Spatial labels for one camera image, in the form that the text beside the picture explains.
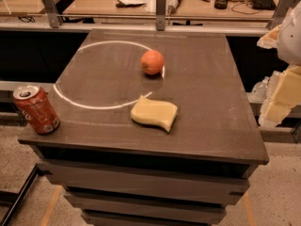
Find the white paper on desk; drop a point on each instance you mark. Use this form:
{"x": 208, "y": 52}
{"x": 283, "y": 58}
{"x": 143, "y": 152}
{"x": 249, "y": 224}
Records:
{"x": 131, "y": 3}

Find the red soda can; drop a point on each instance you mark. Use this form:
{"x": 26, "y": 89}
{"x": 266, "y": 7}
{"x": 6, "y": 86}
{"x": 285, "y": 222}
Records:
{"x": 34, "y": 104}

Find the yellow sponge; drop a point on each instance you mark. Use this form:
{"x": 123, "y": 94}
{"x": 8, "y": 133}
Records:
{"x": 154, "y": 112}

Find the metal rail bracket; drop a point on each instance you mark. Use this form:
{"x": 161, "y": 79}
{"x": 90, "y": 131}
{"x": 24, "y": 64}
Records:
{"x": 52, "y": 14}
{"x": 160, "y": 15}
{"x": 280, "y": 12}

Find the clear plastic bottle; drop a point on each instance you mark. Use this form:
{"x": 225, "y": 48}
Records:
{"x": 259, "y": 90}

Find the grey cylindrical tool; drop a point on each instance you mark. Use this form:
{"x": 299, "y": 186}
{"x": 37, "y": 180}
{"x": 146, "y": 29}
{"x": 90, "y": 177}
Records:
{"x": 172, "y": 6}

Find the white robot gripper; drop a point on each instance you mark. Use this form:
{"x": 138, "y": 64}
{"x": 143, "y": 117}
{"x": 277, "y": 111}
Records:
{"x": 290, "y": 38}

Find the black tape roll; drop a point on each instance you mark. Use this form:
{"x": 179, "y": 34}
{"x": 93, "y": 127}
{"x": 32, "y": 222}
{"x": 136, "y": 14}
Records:
{"x": 221, "y": 4}

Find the metal rail bracket left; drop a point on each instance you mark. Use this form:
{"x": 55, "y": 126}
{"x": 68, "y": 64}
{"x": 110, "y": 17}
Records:
{"x": 52, "y": 14}

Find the metal rail bracket middle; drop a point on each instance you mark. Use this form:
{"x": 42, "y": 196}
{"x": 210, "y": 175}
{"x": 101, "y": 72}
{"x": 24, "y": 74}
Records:
{"x": 160, "y": 15}

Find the dark brown stacked table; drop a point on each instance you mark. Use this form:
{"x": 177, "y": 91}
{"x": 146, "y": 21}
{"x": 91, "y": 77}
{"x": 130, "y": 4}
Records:
{"x": 155, "y": 130}

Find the orange fruit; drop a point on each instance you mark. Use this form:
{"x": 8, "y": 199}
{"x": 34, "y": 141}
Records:
{"x": 152, "y": 62}

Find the metal rail bracket right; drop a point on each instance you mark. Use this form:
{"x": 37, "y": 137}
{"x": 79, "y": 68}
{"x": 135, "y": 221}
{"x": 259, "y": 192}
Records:
{"x": 280, "y": 12}

